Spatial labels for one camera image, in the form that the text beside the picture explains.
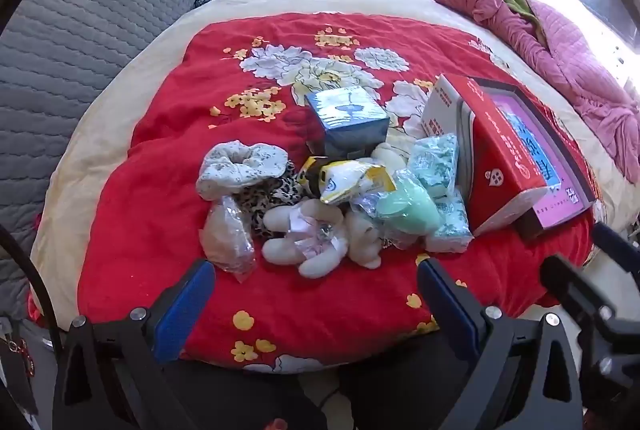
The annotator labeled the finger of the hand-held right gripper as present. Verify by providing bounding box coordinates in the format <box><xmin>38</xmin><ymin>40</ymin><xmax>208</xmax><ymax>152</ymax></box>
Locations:
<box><xmin>593</xmin><ymin>222</ymin><xmax>640</xmax><ymax>263</ymax></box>
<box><xmin>539</xmin><ymin>254</ymin><xmax>640</xmax><ymax>341</ymax></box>

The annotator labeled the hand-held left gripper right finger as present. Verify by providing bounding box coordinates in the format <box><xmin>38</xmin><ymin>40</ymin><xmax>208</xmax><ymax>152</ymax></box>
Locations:
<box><xmin>416</xmin><ymin>256</ymin><xmax>586</xmax><ymax>430</ymax></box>

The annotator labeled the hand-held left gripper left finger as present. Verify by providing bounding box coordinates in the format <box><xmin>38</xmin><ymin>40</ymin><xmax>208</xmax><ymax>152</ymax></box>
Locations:
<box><xmin>52</xmin><ymin>258</ymin><xmax>221</xmax><ymax>430</ymax></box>

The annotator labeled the clear bag beige puff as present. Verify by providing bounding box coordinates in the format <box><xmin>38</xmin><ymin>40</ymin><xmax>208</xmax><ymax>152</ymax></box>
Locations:
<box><xmin>199</xmin><ymin>195</ymin><xmax>257</xmax><ymax>283</ymax></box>

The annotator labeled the green print tissue packet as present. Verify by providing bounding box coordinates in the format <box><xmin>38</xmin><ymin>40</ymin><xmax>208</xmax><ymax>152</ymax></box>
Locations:
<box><xmin>425</xmin><ymin>190</ymin><xmax>475</xmax><ymax>253</ymax></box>
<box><xmin>407</xmin><ymin>133</ymin><xmax>460</xmax><ymax>198</ymax></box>

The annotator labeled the mint green soft pouch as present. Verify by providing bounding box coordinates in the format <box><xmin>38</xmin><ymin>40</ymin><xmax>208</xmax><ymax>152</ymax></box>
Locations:
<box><xmin>375</xmin><ymin>170</ymin><xmax>443</xmax><ymax>233</ymax></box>

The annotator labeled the shallow black pink box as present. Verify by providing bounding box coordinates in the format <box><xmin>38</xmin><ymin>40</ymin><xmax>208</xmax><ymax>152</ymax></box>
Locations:
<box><xmin>472</xmin><ymin>77</ymin><xmax>598</xmax><ymax>243</ymax></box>

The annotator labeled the red and white carton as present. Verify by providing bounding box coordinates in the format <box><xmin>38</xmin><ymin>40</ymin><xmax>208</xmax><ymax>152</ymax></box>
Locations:
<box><xmin>420</xmin><ymin>74</ymin><xmax>550</xmax><ymax>238</ymax></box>

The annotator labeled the leopard print scrunchie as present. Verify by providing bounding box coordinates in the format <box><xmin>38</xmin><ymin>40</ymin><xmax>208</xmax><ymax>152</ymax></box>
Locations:
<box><xmin>235</xmin><ymin>160</ymin><xmax>306</xmax><ymax>238</ymax></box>

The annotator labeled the white floral scrunchie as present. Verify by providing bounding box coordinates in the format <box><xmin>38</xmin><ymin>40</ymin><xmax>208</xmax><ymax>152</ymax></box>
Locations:
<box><xmin>195</xmin><ymin>140</ymin><xmax>291</xmax><ymax>202</ymax></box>

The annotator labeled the yellow cartoon tissue pack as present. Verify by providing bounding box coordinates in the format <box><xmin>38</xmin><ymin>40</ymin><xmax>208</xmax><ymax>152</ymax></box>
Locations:
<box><xmin>299</xmin><ymin>156</ymin><xmax>398</xmax><ymax>206</ymax></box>

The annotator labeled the red floral blanket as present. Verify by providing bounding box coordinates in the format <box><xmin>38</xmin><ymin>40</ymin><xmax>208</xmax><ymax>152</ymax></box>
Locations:
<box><xmin>75</xmin><ymin>12</ymin><xmax>601</xmax><ymax>373</ymax></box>

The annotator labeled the white plush bear with dress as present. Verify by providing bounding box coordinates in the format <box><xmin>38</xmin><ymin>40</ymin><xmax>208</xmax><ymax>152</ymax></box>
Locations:
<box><xmin>261</xmin><ymin>199</ymin><xmax>386</xmax><ymax>280</ymax></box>

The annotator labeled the cream plush bear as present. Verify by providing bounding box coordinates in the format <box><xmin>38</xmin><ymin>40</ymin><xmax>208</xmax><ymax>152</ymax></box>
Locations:
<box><xmin>370</xmin><ymin>142</ymin><xmax>416</xmax><ymax>176</ymax></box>

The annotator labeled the pink quilt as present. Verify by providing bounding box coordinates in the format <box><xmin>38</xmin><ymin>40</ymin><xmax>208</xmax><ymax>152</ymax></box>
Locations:
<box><xmin>431</xmin><ymin>0</ymin><xmax>640</xmax><ymax>183</ymax></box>

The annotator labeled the dark glossy gift box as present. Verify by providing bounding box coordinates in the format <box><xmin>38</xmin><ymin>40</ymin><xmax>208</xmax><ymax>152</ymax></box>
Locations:
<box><xmin>304</xmin><ymin>86</ymin><xmax>391</xmax><ymax>161</ymax></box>

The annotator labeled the grey quilted headboard cover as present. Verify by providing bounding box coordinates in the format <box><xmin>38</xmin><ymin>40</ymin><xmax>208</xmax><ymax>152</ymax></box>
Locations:
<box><xmin>0</xmin><ymin>0</ymin><xmax>216</xmax><ymax>326</ymax></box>

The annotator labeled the black cable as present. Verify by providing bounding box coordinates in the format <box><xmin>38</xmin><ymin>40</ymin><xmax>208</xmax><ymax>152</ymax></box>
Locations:
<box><xmin>0</xmin><ymin>225</ymin><xmax>63</xmax><ymax>356</ymax></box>

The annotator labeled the black wall television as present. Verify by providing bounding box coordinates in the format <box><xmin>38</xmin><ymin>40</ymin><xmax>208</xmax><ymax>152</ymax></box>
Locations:
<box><xmin>577</xmin><ymin>0</ymin><xmax>640</xmax><ymax>56</ymax></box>

